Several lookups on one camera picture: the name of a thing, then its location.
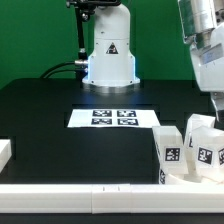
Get white U-shaped obstacle fence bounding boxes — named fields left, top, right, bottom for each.
left=0, top=138, right=224, bottom=215

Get paper sheet with tags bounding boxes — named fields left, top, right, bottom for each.
left=67, top=109, right=160, bottom=128

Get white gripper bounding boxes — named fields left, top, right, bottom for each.
left=190, top=26, right=224, bottom=121

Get black cables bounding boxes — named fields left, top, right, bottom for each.
left=40, top=61, right=88, bottom=80

